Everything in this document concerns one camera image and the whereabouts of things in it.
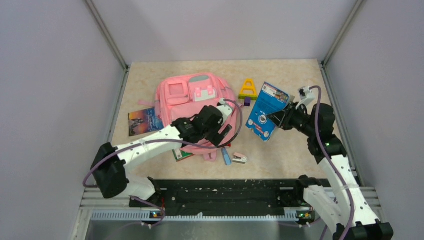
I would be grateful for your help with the Jane Eyre book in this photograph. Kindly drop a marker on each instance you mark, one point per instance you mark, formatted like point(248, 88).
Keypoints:
point(143, 121)

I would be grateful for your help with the green picture book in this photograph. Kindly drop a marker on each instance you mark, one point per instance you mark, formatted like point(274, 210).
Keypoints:
point(180, 155)

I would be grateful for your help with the blue back-cover book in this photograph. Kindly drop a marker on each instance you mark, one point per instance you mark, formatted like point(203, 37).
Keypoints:
point(270, 100)

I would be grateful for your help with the purple toy cube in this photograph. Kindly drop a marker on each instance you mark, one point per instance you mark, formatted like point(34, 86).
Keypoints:
point(247, 101)

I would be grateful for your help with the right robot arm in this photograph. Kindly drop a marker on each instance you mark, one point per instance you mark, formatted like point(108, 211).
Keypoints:
point(348, 216)

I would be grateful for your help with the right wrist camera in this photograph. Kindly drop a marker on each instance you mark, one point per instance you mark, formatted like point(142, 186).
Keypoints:
point(306, 96)

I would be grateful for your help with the pink student backpack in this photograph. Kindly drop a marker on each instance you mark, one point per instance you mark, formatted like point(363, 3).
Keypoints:
point(184, 96)

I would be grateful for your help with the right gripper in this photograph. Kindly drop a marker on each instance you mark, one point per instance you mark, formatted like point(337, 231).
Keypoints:
point(283, 119)

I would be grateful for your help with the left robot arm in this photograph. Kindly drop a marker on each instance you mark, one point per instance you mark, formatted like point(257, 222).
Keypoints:
point(112, 165)

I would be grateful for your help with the yellow toy triangle block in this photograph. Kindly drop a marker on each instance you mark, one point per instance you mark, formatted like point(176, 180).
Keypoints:
point(248, 90)

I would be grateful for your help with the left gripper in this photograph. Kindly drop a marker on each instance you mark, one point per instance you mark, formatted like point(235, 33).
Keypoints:
point(216, 138)

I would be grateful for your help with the aluminium frame rail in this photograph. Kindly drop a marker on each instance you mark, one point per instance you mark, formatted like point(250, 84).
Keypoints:
point(104, 31)

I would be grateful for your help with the white pink eraser case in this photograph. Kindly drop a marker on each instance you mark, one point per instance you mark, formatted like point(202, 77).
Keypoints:
point(239, 158)

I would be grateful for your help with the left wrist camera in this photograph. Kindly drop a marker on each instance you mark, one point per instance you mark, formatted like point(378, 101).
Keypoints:
point(225, 108)

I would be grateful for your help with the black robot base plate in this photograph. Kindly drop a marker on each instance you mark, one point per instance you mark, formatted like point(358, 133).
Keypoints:
point(228, 197)

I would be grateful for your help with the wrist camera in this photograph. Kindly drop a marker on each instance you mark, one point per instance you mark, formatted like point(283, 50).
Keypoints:
point(225, 108)
point(306, 96)

